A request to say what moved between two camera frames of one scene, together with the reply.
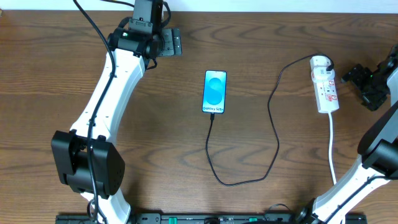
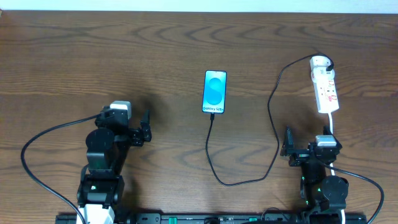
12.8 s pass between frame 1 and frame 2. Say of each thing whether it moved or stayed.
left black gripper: moved
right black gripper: moved
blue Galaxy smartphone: stayed
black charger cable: stayed
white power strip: stayed
